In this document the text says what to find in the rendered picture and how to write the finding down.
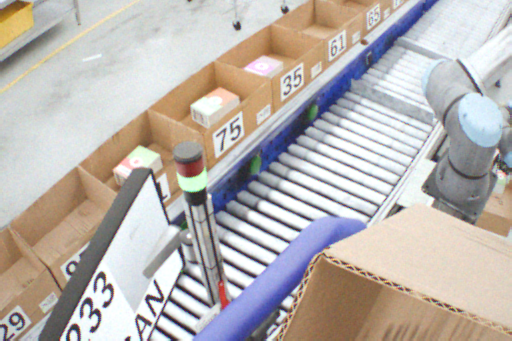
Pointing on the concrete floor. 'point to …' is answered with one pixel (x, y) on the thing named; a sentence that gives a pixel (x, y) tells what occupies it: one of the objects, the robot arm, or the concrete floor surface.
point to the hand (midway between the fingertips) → (500, 178)
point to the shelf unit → (277, 280)
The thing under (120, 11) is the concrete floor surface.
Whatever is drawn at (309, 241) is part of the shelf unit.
